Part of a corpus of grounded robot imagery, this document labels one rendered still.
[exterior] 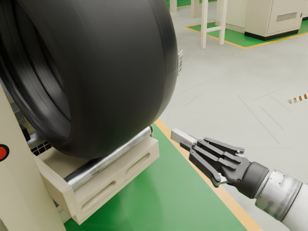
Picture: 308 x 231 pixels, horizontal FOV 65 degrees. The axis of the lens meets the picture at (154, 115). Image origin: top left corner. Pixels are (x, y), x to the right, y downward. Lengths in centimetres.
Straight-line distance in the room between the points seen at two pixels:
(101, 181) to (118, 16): 47
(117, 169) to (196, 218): 101
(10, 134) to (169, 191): 136
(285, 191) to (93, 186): 50
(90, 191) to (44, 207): 14
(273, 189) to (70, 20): 48
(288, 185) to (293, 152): 179
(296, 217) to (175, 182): 142
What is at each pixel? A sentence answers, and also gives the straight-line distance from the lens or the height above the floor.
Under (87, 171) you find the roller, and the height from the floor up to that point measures 92.
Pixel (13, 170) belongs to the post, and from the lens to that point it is 70.
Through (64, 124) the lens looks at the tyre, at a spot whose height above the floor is 93.
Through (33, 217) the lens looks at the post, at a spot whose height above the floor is 82.
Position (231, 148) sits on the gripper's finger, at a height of 102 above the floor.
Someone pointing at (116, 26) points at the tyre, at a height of 131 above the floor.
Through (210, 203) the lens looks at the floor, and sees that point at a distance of 179.
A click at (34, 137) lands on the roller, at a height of 92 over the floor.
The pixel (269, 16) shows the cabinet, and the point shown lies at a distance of 501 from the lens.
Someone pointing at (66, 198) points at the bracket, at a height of 92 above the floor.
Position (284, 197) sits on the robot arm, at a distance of 53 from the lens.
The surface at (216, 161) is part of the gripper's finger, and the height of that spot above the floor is 102.
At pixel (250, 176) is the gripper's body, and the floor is 103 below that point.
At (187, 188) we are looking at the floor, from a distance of 185.
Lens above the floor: 141
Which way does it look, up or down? 33 degrees down
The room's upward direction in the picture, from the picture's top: 5 degrees counter-clockwise
